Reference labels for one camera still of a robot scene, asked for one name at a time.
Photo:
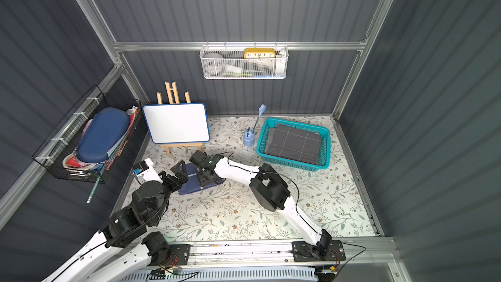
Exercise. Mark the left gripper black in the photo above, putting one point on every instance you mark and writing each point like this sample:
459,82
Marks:
174,176

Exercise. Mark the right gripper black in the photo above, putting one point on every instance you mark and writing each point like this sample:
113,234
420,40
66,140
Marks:
203,161

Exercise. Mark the navy blue pillowcase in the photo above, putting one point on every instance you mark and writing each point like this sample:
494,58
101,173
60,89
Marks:
195,183

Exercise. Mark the dark grey checked pillowcase front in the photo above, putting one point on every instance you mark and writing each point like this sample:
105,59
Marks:
293,144

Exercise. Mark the teal plastic basket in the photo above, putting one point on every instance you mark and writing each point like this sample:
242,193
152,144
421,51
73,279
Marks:
325,149

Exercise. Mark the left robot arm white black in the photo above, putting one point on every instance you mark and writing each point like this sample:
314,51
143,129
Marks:
148,205

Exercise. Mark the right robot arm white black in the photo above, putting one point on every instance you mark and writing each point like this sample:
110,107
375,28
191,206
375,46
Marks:
271,192

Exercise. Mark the floral table cloth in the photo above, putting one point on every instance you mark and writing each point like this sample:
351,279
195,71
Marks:
230,211

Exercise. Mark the blue pen holder cup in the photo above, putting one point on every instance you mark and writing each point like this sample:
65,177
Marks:
248,138

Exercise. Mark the wooden easel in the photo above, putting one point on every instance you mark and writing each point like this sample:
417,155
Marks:
173,98

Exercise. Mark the blue oval case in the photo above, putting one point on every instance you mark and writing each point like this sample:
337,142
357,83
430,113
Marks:
105,130

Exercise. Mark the tape roll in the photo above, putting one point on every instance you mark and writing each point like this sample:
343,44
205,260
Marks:
212,63

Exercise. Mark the yellow clock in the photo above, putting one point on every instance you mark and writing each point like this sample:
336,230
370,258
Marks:
259,53

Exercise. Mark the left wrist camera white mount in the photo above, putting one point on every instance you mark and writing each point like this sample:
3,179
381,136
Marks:
144,172

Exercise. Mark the small whiteboard blue frame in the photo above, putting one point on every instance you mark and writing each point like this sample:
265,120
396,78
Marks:
177,123

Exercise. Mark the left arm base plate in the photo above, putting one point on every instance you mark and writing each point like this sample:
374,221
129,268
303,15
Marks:
168,255

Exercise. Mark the black wire side basket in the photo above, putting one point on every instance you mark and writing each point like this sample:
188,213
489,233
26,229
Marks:
58,156

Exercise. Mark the white wire wall basket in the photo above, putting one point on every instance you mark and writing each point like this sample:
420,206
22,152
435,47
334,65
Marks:
237,67

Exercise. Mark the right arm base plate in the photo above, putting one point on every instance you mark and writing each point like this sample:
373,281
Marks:
333,252

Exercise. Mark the aluminium mounting rail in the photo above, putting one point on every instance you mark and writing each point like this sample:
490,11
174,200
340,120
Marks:
239,254

